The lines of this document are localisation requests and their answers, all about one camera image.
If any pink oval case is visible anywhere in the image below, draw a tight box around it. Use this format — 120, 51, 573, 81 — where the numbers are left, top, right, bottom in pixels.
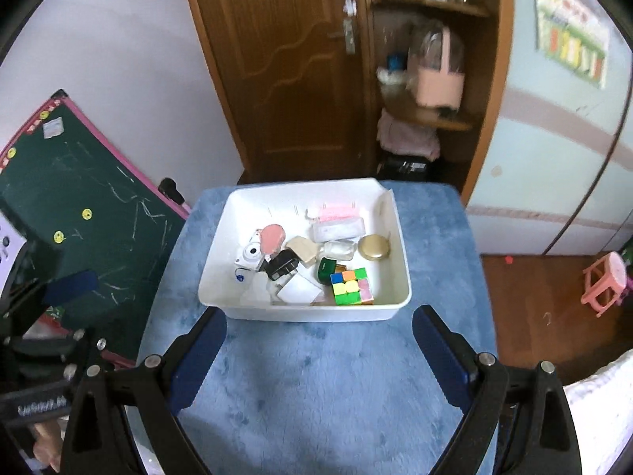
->
260, 224, 286, 260

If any white toy camera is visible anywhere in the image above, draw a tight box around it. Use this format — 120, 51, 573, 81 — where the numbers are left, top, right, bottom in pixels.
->
233, 230, 270, 283

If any gold round lid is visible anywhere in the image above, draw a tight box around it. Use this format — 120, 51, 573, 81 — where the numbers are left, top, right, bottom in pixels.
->
357, 234, 391, 261

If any wooden corner shelf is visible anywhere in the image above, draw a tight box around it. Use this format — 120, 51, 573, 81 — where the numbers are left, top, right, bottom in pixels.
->
361, 0, 515, 203

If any metal door handle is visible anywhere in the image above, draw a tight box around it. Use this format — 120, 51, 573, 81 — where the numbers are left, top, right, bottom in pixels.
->
328, 0, 359, 56

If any black chalkboard clip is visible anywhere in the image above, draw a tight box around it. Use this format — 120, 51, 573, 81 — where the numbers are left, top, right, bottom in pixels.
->
158, 178, 186, 206

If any pink appliance with clear dome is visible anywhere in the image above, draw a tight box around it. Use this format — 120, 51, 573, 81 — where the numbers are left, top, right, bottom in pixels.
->
408, 25, 466, 110

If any pink plastic stool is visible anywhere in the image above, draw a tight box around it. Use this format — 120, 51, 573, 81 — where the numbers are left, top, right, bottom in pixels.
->
582, 251, 630, 318

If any white plastic bin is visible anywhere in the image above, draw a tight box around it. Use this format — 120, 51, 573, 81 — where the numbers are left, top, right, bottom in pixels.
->
198, 177, 413, 322

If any pale green wardrobe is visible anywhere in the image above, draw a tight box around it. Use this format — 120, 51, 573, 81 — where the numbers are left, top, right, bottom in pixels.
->
465, 0, 633, 258

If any person's left hand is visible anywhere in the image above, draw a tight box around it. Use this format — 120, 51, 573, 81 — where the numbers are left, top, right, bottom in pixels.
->
30, 418, 65, 473

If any white flat box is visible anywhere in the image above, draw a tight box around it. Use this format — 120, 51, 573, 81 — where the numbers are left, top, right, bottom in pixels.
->
276, 274, 322, 305

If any black crate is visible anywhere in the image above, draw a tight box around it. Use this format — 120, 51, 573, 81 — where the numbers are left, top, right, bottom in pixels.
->
383, 156, 428, 181

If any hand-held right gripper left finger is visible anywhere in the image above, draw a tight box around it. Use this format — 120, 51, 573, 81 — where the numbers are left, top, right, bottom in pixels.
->
62, 307, 229, 475

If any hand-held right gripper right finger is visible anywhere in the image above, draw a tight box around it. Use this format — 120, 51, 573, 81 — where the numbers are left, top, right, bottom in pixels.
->
412, 304, 582, 475

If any colourful puzzle cube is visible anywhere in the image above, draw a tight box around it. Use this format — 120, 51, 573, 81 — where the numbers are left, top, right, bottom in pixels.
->
330, 267, 375, 306

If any clear rectangular box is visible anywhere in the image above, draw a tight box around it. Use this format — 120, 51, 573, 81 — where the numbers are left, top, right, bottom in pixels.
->
311, 218, 366, 242

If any brown wooden door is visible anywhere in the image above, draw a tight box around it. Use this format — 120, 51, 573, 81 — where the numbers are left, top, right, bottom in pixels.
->
180, 0, 381, 184

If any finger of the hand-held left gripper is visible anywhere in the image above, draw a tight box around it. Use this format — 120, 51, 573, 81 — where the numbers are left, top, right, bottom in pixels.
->
12, 329, 117, 383
16, 270, 99, 318

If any beige square box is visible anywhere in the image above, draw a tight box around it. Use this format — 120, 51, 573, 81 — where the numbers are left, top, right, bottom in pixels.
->
284, 236, 321, 268

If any pink comb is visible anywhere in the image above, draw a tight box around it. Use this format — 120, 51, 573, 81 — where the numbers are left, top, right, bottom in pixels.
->
305, 201, 358, 223

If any green and gold case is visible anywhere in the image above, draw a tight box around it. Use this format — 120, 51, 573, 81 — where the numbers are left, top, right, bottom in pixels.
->
316, 256, 339, 285

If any wall poster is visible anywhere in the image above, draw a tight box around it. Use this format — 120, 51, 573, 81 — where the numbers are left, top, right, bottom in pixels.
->
531, 0, 611, 90

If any blue fuzzy blanket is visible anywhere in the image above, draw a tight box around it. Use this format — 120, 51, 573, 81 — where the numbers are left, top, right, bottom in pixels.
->
121, 183, 498, 475

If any white crumpled object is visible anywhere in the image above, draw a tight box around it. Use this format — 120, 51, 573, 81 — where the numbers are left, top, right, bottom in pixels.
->
377, 66, 411, 87

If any white knitted cloth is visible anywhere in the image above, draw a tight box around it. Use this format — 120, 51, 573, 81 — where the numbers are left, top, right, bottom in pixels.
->
564, 349, 633, 475

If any green chalkboard with pink frame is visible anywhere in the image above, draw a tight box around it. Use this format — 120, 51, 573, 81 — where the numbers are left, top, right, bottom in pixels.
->
0, 90, 191, 369

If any clear plastic jar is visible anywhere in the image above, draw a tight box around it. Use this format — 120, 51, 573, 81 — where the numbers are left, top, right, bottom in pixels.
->
324, 239, 357, 263

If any black charger plug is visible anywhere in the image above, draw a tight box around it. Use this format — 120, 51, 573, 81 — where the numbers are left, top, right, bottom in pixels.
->
260, 250, 300, 283

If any pink folded cloth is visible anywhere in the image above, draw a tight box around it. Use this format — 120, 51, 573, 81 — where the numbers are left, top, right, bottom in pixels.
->
377, 109, 441, 162

